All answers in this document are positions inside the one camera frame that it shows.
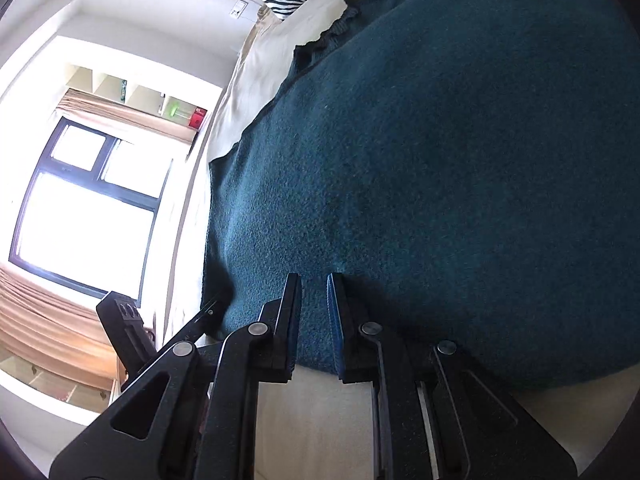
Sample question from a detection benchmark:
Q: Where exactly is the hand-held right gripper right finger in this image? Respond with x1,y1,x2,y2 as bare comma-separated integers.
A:
325,272,577,480

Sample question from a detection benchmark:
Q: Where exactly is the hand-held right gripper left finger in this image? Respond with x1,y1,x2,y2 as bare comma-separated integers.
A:
50,272,303,480

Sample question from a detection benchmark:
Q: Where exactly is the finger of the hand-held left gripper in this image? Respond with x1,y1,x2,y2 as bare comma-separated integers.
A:
95,290,157,383
157,299,223,356

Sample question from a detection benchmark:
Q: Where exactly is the dark teal knit sweater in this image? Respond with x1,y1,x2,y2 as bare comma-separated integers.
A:
202,0,640,396

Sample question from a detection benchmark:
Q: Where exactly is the tan curtain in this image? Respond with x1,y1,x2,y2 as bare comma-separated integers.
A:
54,88,197,144
0,264,119,377

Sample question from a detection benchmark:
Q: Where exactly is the wooden drawer cabinet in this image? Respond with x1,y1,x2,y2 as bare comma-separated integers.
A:
0,350,124,417

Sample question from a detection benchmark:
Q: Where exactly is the black framed window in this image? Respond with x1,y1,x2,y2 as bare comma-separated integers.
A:
8,116,174,299

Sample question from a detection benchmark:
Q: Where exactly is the white shelf unit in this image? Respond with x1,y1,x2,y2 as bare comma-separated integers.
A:
65,62,209,131

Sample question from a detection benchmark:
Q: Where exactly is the bed with cream sheet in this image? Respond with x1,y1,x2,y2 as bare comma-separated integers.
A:
165,0,576,480

